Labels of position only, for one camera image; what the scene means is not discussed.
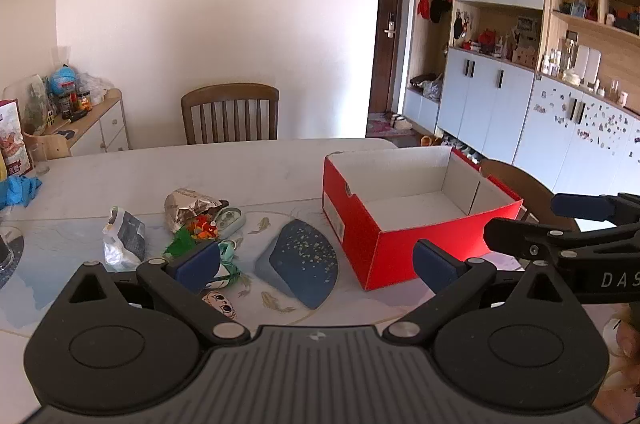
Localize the dark wooden door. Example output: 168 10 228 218
368 0 416 115

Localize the clear plastic bag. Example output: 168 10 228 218
77 72 115 105

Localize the drinking glass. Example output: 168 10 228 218
27 143 51 176

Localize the small pale teal case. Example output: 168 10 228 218
212 206 247 239

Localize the light wooden seat back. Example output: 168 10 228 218
22 130 71 161

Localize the row of shoes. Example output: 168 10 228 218
440 135 483 165

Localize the plush doll with green hair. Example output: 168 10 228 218
165 229 244 320

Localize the white packet with dark label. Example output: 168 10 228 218
102 206 147 272

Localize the small orange toy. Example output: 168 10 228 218
192 214 221 239

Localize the dark round mat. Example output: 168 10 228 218
0 224 25 290

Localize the white and wood cabinet unit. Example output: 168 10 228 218
402 0 640 205

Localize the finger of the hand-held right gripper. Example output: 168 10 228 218
551 192 640 222
483 217 601 261

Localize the red snack bag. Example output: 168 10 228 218
0 99 31 177

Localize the brown wooden slat-back chair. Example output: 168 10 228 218
480 159 582 235
181 82 280 145

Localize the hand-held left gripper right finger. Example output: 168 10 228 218
384 240 581 347

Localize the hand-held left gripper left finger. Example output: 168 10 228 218
47 240 251 346

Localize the blue globe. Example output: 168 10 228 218
49 64 78 96

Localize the patterned doormat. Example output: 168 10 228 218
366 111 416 138

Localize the grey plastic bag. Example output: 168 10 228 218
422 74 444 101

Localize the white cardboard box red rim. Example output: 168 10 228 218
321 145 524 291

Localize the glass terrarium bowl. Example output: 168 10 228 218
2 74 51 136

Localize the blue cloth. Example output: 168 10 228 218
0 175 43 210

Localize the white sideboard with wooden top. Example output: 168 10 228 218
22 88 130 157

